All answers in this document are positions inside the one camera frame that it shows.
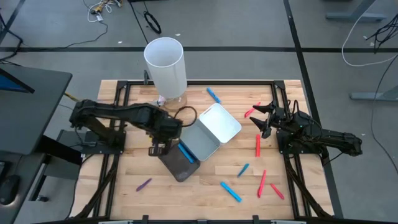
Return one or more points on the crumpled clear plastic wrapper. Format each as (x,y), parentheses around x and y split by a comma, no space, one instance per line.
(161,101)

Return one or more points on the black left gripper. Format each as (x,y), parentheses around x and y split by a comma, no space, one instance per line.
(168,130)

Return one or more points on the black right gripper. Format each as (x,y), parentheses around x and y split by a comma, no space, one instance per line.
(283,119)

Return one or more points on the black computer mouse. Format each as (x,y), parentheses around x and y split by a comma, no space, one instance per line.
(9,188)

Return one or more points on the smoky dark transparent bin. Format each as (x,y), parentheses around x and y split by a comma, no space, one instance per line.
(178,169)

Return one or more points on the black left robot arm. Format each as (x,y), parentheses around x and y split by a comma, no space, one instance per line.
(130,113)

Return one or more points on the white cylinder lamp wooden base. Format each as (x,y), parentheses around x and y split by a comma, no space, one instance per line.
(164,71)

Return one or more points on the purple highlighter marker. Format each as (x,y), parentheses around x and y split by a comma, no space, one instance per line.
(143,184)

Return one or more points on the grey plastic bin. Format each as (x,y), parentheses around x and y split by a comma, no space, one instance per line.
(200,141)

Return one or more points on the white plastic bin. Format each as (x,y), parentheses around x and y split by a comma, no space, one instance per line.
(220,123)

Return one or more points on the black side desk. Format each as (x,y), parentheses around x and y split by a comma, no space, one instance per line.
(18,165)

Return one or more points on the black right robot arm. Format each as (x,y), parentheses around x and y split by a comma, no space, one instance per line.
(342,140)

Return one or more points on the dark grey desk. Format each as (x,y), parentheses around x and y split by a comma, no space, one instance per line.
(37,109)

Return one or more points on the monitor with blue screen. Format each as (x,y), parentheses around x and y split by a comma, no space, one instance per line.
(12,84)

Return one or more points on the teal highlighter marker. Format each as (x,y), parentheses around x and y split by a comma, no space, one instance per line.
(243,170)

